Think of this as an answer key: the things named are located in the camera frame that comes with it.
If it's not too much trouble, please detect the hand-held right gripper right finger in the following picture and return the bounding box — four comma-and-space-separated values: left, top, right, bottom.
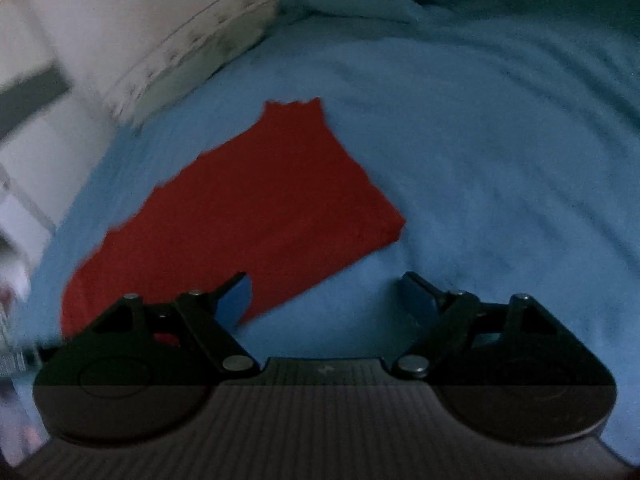
392, 271, 573, 378

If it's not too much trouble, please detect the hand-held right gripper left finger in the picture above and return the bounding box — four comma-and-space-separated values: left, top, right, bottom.
75, 272, 261, 376

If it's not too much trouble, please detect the red knit sweater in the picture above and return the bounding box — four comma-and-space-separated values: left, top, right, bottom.
60, 97, 407, 343

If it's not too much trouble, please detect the bed with blue sheet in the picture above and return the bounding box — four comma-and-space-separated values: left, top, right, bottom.
10, 0, 640, 466

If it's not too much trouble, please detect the white and grey wardrobe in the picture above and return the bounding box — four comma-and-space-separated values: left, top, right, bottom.
0, 0, 116, 233

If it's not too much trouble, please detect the white lace headboard cover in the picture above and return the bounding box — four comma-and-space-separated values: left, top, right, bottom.
30, 0, 301, 128

